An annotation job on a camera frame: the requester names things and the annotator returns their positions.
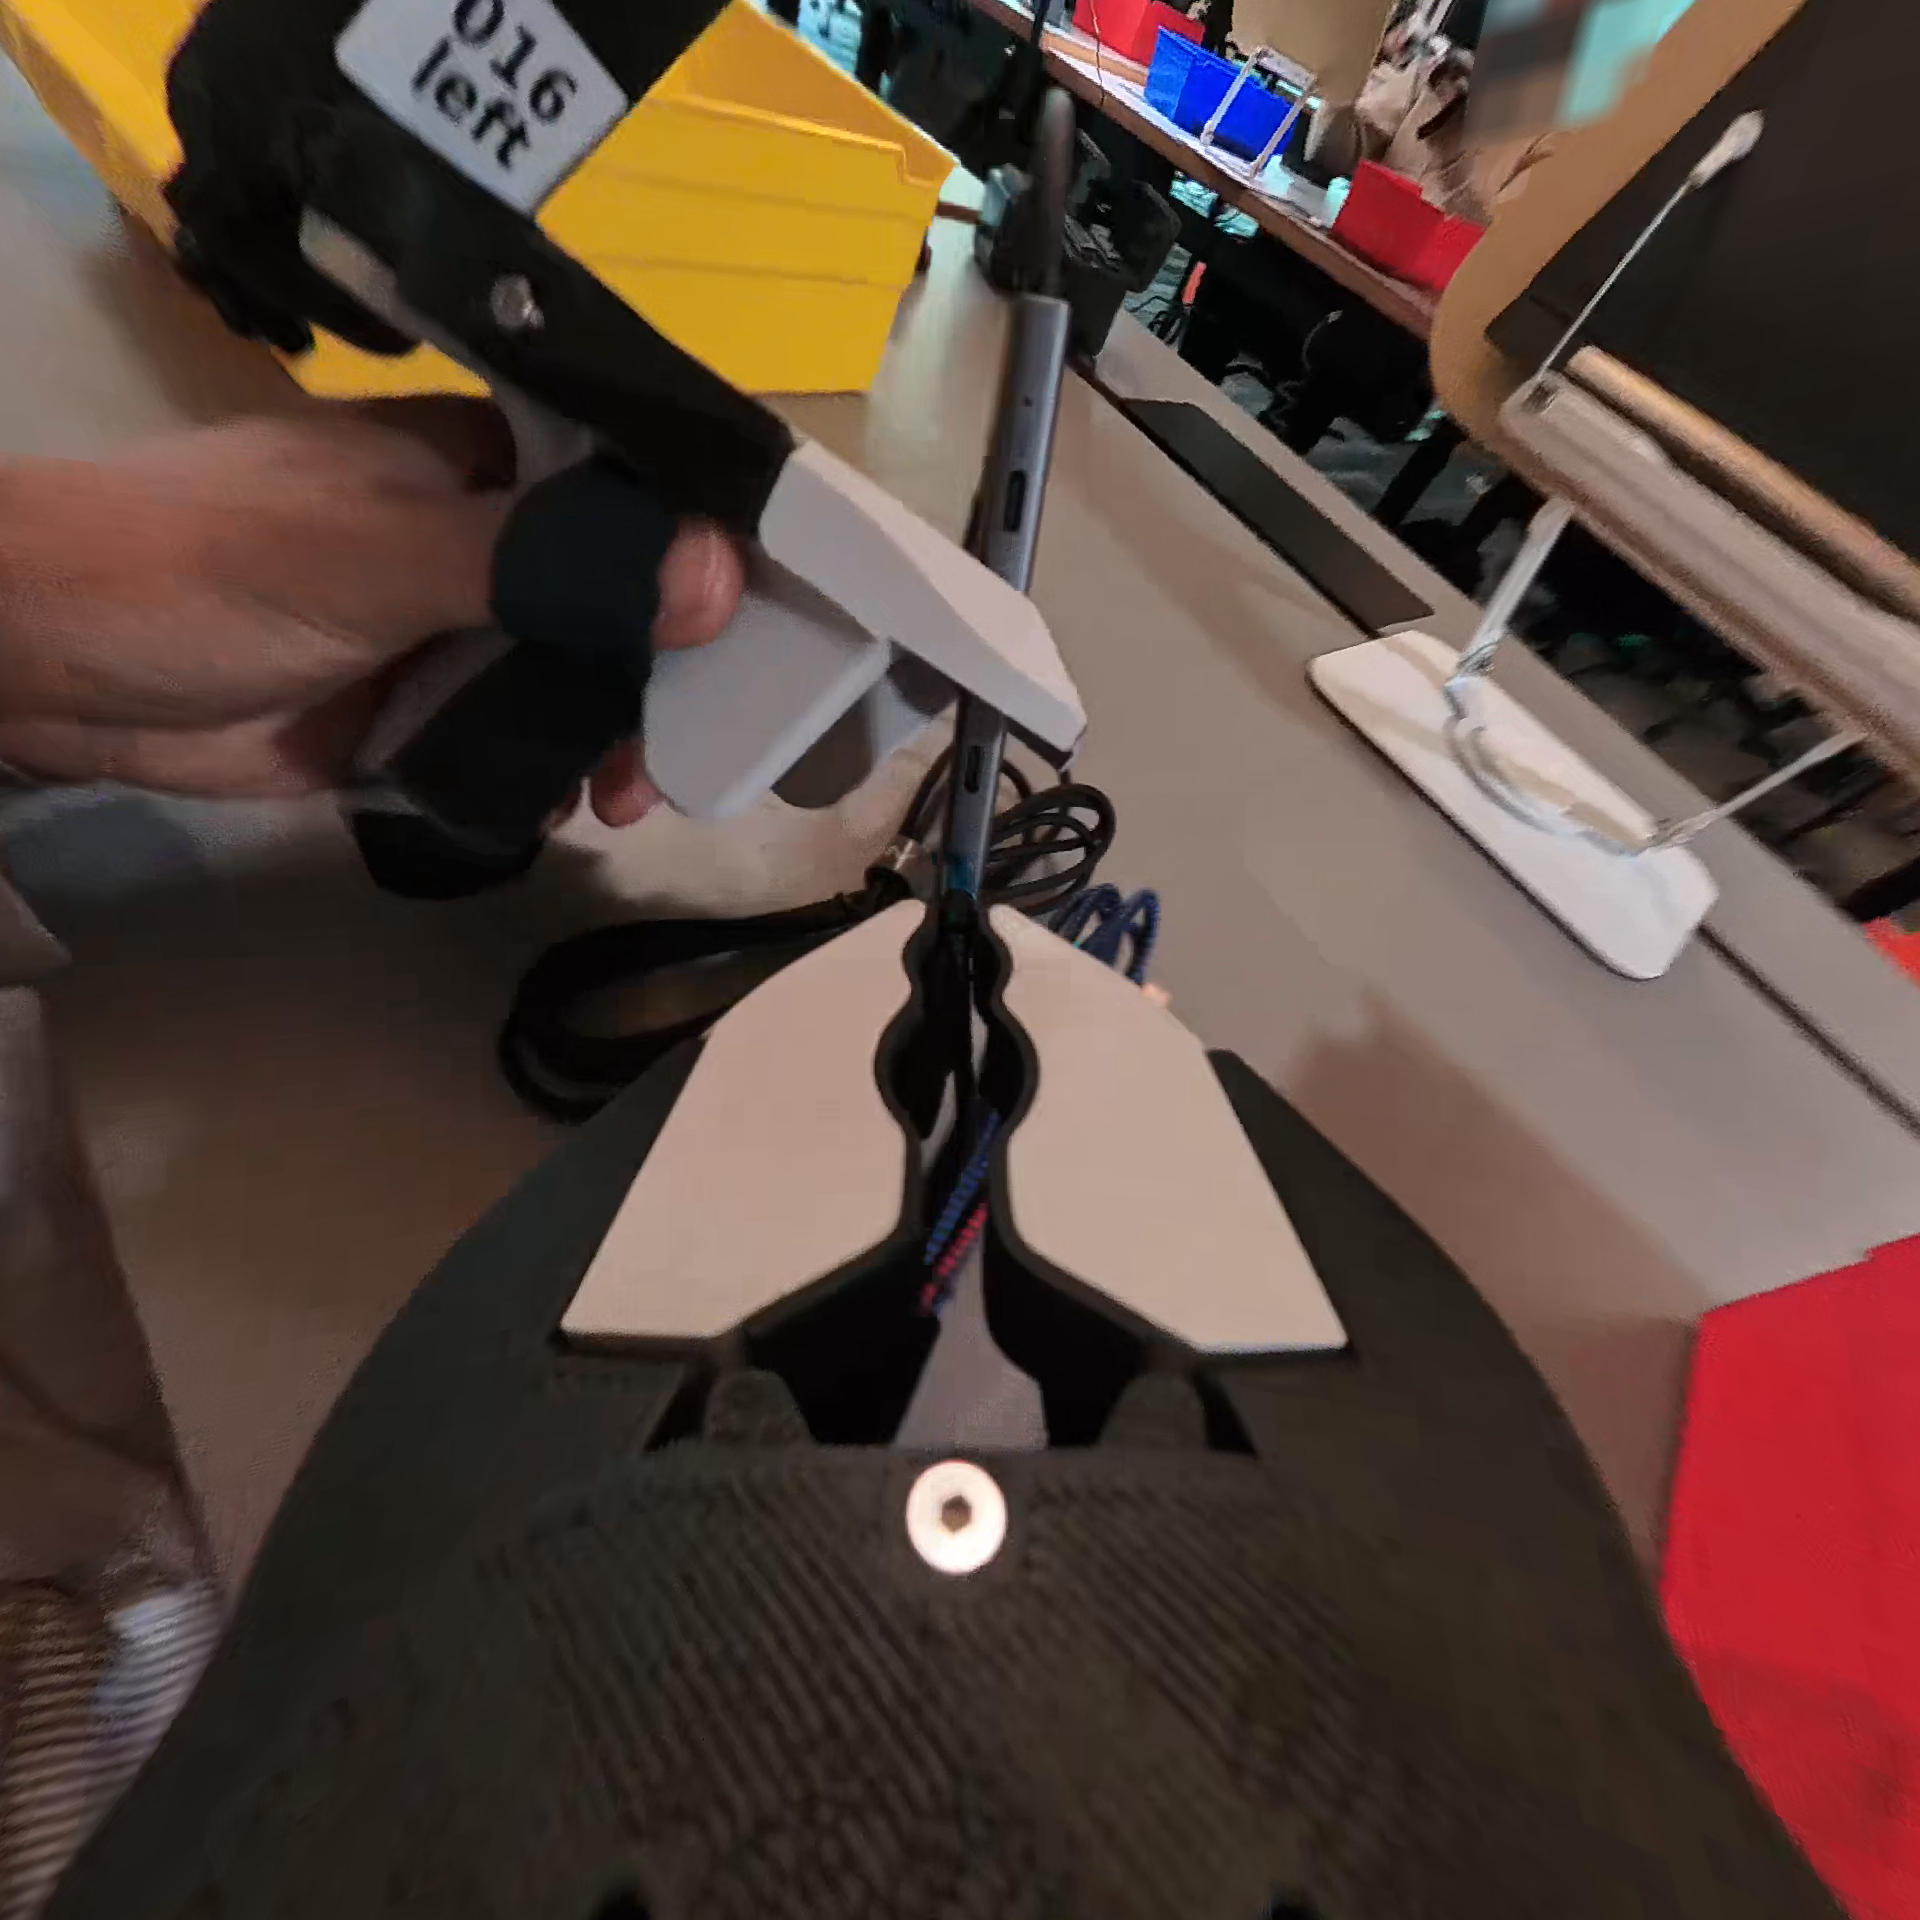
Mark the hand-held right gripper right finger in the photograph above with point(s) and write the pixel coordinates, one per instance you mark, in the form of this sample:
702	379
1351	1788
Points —
1154	1184

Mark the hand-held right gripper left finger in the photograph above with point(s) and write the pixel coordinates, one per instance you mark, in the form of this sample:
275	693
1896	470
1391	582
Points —
764	1172

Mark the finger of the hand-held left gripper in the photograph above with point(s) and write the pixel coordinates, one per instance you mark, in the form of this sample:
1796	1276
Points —
915	600
751	706

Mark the grey usb hub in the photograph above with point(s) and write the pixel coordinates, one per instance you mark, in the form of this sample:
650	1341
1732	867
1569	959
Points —
1027	435

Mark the grey desk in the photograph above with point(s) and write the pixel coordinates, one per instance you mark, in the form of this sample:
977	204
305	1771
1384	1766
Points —
1350	931

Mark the black desk mat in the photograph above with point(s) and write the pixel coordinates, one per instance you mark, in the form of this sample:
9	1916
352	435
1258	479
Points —
1289	511

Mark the person's left hand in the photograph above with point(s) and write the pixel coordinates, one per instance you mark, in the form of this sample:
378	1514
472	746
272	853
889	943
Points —
224	600

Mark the yellow plastic bin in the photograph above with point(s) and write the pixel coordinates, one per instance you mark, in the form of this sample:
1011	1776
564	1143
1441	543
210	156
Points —
751	226

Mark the black power strip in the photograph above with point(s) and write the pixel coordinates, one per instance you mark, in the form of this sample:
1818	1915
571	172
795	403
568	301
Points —
1124	248

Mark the white laptop stand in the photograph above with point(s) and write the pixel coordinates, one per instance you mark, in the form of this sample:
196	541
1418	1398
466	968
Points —
1516	797

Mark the blue storage bin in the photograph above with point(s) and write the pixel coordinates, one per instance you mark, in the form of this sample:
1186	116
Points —
1201	84

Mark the red storage bin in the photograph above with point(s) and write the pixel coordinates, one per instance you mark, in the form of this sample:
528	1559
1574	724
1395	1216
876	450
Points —
1401	226

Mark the tan curved panel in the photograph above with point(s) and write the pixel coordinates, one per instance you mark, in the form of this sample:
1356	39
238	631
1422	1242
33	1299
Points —
1499	301

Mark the red plastic container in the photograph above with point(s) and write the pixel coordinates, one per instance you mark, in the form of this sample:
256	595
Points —
1799	1576

